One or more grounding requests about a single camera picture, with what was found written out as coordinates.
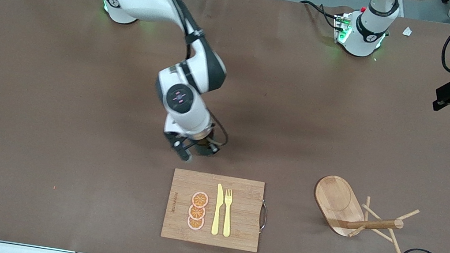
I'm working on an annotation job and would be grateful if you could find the dark green ribbed cup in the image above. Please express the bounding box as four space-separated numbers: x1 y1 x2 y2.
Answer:
193 135 222 159

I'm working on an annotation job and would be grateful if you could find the orange slice toy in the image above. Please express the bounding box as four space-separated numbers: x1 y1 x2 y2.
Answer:
186 215 206 232
188 204 207 221
191 190 210 209

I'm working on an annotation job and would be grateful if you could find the yellow plastic knife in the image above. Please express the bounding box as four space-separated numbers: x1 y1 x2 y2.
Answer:
210 183 226 236

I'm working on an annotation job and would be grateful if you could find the yellow plastic fork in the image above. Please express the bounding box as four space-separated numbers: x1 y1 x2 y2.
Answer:
219 189 237 238

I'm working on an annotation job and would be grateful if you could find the bamboo cutting board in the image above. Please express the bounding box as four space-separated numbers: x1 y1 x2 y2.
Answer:
160 168 268 253

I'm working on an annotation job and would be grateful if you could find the brown table mat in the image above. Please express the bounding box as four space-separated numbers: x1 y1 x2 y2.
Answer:
0 0 450 253

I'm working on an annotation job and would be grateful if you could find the wooden mug tree stand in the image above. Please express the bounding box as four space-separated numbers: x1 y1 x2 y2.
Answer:
307 173 424 253

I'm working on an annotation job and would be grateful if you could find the black left arm base cable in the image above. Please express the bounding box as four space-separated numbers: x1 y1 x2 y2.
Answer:
297 0 342 31

